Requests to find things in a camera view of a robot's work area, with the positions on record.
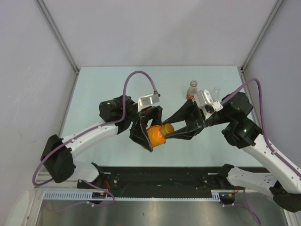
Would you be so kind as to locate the orange bottle cap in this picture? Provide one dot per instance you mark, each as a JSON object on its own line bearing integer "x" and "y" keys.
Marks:
{"x": 166, "y": 129}

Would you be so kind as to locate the left aluminium frame post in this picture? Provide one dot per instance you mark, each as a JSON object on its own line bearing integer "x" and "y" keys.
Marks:
{"x": 57, "y": 34}

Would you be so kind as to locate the clear water bottle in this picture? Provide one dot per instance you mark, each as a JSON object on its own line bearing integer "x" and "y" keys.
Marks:
{"x": 215, "y": 93}

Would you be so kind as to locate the white slotted cable duct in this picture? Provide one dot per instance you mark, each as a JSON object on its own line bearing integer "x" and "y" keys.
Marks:
{"x": 210, "y": 196}

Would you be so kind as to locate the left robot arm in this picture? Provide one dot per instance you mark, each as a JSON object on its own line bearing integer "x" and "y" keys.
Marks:
{"x": 118, "y": 115}

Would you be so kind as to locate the aluminium frame post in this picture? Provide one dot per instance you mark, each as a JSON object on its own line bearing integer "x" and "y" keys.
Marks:
{"x": 263, "y": 32}
{"x": 57, "y": 34}

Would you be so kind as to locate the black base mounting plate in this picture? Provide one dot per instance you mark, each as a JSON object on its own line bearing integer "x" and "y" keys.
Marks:
{"x": 162, "y": 181}

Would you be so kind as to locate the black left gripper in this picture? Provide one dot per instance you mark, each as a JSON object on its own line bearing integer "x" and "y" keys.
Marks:
{"x": 138, "y": 133}

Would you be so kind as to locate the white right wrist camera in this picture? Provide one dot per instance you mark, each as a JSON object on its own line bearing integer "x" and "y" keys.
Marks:
{"x": 206, "y": 103}

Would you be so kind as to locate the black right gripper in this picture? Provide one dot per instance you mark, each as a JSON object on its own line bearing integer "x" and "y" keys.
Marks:
{"x": 183, "y": 115}

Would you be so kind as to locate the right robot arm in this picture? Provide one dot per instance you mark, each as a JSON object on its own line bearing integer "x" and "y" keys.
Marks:
{"x": 282, "y": 184}

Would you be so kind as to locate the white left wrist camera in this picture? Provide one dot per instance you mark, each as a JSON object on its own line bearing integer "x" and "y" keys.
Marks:
{"x": 147, "y": 101}

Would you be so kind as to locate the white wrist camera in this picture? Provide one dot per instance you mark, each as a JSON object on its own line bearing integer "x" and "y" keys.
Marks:
{"x": 206, "y": 103}
{"x": 147, "y": 101}

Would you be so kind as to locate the red label clear bottle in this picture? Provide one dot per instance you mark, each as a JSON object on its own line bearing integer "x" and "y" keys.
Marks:
{"x": 192, "y": 90}

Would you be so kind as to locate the right aluminium frame post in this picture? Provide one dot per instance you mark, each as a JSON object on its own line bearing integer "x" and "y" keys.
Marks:
{"x": 263, "y": 32}

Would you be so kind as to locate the orange juice bottle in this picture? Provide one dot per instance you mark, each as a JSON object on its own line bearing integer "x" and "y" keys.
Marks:
{"x": 155, "y": 137}

